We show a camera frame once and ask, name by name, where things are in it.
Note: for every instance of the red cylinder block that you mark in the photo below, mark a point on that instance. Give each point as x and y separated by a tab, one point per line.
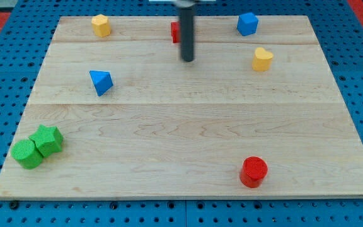
253	172

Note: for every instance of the blue cube block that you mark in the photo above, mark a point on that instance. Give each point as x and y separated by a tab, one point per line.
247	24

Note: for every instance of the yellow hexagon block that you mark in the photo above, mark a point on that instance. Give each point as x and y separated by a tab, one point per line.
101	25

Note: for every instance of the blue triangle block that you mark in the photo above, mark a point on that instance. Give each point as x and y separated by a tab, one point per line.
102	81

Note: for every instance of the green star block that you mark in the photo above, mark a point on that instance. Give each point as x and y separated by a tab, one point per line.
48	140

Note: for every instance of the red block behind rod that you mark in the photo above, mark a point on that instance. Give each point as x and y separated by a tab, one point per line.
175	31

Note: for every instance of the green cylinder block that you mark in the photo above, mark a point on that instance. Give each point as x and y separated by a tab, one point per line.
26	154

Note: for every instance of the yellow heart block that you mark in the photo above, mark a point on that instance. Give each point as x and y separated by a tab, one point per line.
262	59

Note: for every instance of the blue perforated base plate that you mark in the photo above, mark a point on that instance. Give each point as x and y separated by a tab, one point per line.
24	41

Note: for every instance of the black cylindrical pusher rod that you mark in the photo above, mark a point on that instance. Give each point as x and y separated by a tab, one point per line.
186	9

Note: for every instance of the wooden board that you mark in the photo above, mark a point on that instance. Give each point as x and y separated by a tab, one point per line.
169	129

